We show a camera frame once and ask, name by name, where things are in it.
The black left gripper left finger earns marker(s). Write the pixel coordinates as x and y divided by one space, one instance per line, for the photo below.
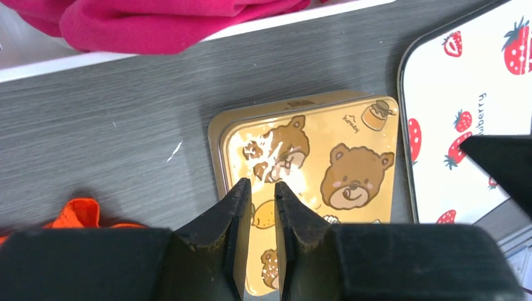
203 260

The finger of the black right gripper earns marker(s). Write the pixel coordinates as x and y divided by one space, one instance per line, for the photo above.
507 158

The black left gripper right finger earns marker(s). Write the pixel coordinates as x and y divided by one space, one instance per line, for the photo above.
319 260

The silver box lid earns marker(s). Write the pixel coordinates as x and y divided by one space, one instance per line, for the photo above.
339 161

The gold chocolate tray box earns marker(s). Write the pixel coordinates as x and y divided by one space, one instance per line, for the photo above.
223 120

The strawberry pattern tray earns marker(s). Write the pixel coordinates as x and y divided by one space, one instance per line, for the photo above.
469 77

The orange cloth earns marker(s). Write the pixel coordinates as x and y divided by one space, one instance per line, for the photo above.
81 213

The pink cloth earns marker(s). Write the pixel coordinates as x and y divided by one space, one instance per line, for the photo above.
142 27

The white plastic basket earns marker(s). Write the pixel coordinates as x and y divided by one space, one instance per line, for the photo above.
27 52

